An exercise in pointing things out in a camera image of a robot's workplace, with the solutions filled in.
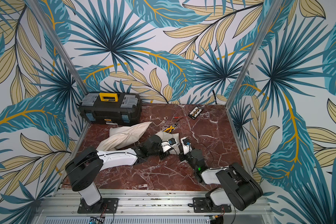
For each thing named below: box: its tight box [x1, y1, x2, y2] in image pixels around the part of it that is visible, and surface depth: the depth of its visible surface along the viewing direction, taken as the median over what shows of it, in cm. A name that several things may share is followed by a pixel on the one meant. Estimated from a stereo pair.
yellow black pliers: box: [163, 123, 178, 133], surface depth 106 cm
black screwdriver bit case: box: [188, 105, 204, 120], surface depth 116 cm
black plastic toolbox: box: [78, 92, 143, 127], surface depth 99 cm
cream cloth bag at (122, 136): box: [95, 121, 153, 152], surface depth 94 cm
